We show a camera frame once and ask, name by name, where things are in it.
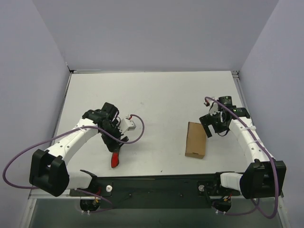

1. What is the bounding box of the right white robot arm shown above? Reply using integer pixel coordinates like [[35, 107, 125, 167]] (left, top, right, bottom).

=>
[[199, 96, 286, 199]]

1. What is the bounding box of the aluminium frame rail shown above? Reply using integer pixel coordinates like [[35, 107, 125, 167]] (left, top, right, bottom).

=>
[[29, 189, 70, 199]]

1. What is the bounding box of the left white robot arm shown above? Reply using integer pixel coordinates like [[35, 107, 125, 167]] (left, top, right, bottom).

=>
[[29, 103, 136, 197]]

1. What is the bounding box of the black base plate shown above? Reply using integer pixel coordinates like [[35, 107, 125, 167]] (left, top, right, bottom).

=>
[[69, 173, 240, 210]]

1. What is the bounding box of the red black utility knife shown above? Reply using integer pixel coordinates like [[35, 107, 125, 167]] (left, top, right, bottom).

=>
[[111, 151, 119, 169]]

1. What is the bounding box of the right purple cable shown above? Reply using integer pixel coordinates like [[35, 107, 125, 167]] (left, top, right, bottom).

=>
[[204, 95, 280, 219]]

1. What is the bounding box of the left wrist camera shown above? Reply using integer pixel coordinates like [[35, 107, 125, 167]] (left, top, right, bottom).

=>
[[119, 116, 136, 133]]

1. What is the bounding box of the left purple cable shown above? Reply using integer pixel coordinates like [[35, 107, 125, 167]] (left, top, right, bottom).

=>
[[2, 114, 146, 190]]

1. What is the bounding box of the brown cardboard express box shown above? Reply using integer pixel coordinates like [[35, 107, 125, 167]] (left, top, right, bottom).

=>
[[185, 122, 207, 159]]

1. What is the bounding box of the purple cable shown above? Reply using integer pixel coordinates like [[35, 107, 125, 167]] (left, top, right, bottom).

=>
[[2, 114, 146, 190], [204, 95, 280, 219]]

